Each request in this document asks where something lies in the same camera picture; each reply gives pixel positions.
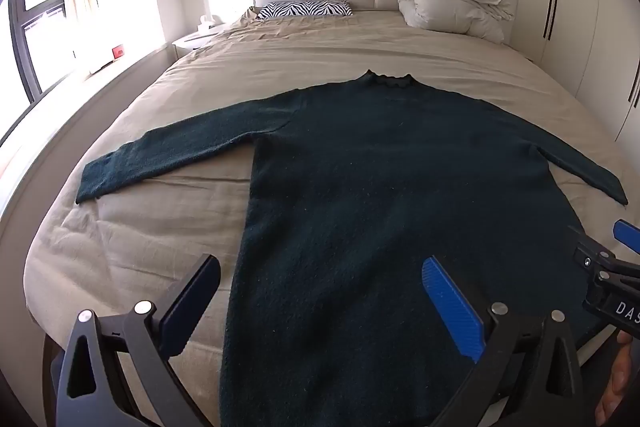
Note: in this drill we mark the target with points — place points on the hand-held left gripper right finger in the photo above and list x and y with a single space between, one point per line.
452 307

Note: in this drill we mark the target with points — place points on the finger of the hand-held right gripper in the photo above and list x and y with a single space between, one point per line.
597 259
627 236

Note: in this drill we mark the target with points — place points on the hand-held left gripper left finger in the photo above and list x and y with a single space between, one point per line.
192 302

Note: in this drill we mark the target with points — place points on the dark green knit sweater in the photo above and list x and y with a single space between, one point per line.
375 182

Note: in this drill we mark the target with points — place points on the person's right hand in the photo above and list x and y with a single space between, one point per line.
620 372

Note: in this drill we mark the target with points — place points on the white wardrobe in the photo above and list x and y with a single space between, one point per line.
580 7

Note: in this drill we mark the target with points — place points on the white round nightstand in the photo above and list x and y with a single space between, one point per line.
192 41

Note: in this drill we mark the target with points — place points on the small red box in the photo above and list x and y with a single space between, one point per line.
119 51

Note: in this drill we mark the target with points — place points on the bed with beige sheet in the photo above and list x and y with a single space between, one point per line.
325 47

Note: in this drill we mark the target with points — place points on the black framed window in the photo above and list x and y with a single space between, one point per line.
20 52

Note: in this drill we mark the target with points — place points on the zebra print pillow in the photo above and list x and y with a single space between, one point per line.
305 9

